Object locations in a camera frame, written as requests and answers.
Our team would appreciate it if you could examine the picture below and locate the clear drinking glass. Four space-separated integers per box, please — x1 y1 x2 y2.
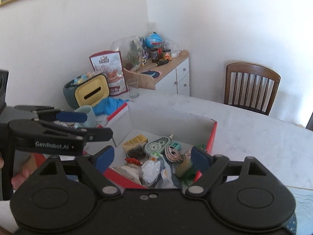
127 79 139 98

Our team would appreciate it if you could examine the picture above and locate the light green mug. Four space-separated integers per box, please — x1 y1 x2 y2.
74 105 97 128

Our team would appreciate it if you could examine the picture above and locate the brown wooden chair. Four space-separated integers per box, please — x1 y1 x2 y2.
224 62 281 116

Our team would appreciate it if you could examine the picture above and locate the person's left hand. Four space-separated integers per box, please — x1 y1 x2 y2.
11 153 37 190

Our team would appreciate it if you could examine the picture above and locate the yellow green tissue box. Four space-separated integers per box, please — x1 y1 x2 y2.
63 74 109 109

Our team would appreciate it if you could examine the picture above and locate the red orange plush keychain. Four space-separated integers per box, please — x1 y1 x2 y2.
125 158 143 166

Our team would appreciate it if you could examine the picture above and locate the blue rubber glove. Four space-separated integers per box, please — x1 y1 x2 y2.
92 97 129 116

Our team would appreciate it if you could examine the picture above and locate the green tassel sachet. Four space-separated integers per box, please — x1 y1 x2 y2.
175 159 197 186

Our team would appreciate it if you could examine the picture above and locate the silver foil zhoushi packet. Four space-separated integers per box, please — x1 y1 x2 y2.
113 163 142 185

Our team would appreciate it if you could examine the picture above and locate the blue white printed packet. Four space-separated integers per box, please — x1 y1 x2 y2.
156 156 182 189

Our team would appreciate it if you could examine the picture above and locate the red and white cardboard box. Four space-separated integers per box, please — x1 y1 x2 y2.
97 102 217 189

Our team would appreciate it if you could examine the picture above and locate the white sideboard wooden top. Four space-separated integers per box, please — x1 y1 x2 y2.
139 50 190 96

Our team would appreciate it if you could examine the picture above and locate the blue globe toy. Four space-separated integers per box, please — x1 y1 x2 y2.
145 32 162 49

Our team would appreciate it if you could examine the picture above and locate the colourful zongzi sachet charm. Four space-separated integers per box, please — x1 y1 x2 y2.
183 144 207 161

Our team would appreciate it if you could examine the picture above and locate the red white snack bag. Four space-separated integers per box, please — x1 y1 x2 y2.
89 51 127 97

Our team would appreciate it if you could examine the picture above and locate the clear plastic bag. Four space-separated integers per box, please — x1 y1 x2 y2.
141 160 161 187

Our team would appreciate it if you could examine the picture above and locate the yellow small box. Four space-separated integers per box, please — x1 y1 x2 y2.
122 134 148 152

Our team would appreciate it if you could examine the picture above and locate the teal pencil sharpener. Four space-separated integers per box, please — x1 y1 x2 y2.
170 142 181 151

